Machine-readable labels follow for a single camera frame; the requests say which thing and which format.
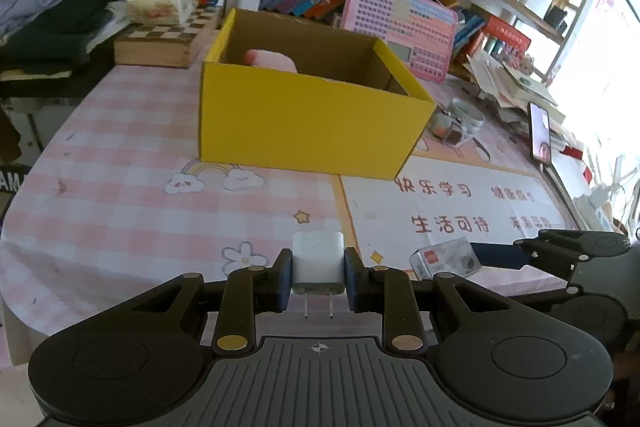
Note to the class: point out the pink keyboard learning toy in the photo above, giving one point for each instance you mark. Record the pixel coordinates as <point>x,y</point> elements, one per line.
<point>400,22</point>

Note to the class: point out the pile of clothes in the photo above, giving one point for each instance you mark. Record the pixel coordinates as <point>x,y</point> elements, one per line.
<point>50,27</point>

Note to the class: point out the white charger plug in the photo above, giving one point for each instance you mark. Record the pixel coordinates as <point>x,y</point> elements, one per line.
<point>317,262</point>

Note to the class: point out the row of red books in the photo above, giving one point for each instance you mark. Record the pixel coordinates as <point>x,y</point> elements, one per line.
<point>500,34</point>

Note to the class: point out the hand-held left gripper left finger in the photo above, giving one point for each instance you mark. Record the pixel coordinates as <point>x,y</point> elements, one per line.
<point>282,282</point>

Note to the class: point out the black smartphone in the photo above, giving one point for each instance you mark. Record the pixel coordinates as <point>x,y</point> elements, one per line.
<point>540,132</point>

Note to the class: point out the pink plush toy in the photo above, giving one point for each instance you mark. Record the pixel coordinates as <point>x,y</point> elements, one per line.
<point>270,59</point>

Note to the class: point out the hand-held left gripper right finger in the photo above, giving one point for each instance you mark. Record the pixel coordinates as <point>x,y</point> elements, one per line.
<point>356,282</point>

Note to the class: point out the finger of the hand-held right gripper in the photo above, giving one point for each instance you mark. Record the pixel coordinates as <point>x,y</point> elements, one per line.
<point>500,256</point>

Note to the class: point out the pink checked table mat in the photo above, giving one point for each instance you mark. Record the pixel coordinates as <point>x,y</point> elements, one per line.
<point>125,207</point>

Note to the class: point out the wooden chessboard box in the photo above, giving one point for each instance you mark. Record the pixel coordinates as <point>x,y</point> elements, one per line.
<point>155,49</point>

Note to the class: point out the small red label box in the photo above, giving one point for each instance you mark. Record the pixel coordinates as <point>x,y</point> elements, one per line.
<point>445,259</point>

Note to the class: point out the yellow cardboard box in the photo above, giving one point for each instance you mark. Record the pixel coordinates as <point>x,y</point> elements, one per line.
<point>300,127</point>

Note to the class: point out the black folding chair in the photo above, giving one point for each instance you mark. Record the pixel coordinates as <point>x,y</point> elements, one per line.
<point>10,181</point>

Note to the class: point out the pile of papers and books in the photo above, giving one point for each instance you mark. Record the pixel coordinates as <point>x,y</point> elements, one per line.
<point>505,82</point>

